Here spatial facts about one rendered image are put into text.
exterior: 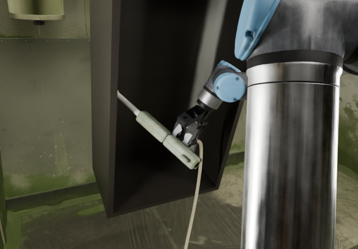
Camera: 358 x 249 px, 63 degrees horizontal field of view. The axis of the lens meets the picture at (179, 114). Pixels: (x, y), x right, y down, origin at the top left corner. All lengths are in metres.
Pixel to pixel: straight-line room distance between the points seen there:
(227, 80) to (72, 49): 1.72
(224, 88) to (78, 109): 1.55
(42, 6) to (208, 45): 1.08
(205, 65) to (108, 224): 1.18
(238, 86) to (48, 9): 1.48
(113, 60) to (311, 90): 0.73
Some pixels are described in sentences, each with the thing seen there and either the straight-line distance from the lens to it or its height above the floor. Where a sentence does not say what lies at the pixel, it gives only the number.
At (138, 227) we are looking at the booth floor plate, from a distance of 2.03.
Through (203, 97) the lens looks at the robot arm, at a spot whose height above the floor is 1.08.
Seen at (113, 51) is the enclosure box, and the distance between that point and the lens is 0.98.
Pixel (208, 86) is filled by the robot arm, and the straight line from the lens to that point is 1.06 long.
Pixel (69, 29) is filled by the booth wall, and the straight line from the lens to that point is 2.48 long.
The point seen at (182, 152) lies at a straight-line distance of 1.08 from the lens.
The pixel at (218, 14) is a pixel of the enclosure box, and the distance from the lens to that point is 1.50.
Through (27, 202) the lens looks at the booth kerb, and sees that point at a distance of 2.27.
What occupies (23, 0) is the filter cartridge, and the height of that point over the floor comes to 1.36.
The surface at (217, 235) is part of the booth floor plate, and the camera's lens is 2.00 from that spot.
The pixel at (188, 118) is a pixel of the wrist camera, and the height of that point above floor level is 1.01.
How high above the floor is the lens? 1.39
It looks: 21 degrees down
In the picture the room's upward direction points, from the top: 3 degrees clockwise
